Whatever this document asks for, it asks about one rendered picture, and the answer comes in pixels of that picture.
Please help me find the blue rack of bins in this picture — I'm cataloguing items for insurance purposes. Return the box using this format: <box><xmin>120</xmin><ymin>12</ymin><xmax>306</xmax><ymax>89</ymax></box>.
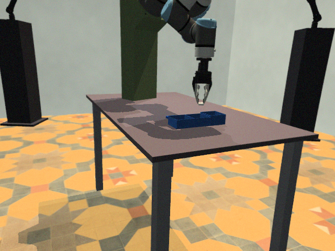
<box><xmin>169</xmin><ymin>111</ymin><xmax>226</xmax><ymax>129</ymax></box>

